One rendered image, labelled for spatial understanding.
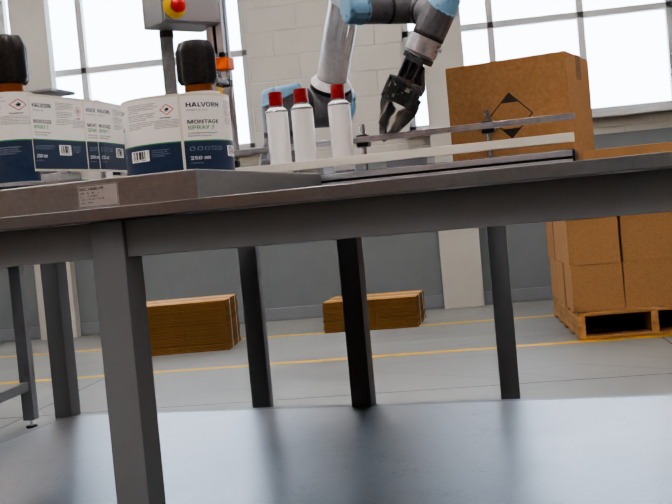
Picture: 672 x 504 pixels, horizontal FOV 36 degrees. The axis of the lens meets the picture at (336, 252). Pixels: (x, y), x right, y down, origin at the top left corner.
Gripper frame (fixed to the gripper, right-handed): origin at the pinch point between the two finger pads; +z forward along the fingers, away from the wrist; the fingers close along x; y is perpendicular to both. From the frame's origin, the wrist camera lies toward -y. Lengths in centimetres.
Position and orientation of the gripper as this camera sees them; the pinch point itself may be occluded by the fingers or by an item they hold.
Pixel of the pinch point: (385, 135)
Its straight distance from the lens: 244.0
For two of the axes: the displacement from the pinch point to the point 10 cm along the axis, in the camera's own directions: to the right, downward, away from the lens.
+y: -2.7, 1.2, -9.6
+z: -4.0, 8.9, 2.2
